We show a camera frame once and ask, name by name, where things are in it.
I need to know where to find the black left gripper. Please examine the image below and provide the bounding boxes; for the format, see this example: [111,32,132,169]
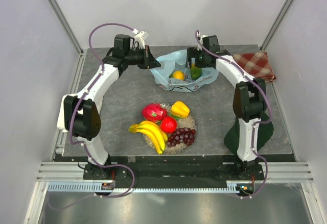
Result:
[125,46,161,70]

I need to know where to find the orange yellow fake mango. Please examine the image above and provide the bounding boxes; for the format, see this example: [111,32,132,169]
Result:
[191,58,202,80]

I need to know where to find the yellow fake lemon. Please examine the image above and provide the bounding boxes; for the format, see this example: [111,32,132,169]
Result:
[172,70,185,80]

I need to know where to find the light blue plastic bag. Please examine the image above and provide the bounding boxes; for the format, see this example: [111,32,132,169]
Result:
[150,49,219,92]

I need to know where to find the red fake dragon fruit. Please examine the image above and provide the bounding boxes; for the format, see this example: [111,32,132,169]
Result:
[142,103,168,123]

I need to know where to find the yellow fake bell pepper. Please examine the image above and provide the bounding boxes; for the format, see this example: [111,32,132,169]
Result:
[170,101,190,118]

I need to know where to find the red fake tomato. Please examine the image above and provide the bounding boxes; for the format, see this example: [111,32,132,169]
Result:
[160,116,177,134]

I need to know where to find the yellow fake banana bunch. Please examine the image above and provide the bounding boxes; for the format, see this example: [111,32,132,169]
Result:
[128,120,168,155]

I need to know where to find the dark purple fake grapes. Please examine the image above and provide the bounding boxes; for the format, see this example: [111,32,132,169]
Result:
[166,128,196,147]

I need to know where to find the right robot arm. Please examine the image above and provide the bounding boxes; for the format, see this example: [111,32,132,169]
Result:
[187,30,267,180]

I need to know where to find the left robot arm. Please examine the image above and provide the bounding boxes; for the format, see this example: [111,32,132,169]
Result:
[57,31,160,180]

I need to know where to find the red checkered cloth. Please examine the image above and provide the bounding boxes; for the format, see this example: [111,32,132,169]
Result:
[233,52,276,83]

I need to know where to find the speckled round plate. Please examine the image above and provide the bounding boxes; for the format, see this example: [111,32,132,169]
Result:
[142,103,198,155]

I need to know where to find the dark green baseball cap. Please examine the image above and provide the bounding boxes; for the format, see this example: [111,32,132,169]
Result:
[224,112,274,155]

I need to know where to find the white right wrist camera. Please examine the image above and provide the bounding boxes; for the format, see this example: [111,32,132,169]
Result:
[197,35,207,51]

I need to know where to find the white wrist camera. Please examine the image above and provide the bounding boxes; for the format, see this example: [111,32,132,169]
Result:
[132,29,149,49]
[197,35,207,51]

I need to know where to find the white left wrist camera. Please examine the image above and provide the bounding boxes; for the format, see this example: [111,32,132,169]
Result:
[132,29,149,49]

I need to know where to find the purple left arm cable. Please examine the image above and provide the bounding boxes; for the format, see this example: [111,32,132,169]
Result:
[47,23,135,211]

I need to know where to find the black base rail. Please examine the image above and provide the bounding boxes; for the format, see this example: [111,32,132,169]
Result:
[83,155,265,189]

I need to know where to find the light blue cable duct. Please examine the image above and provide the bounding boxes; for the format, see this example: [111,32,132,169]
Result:
[47,180,254,192]

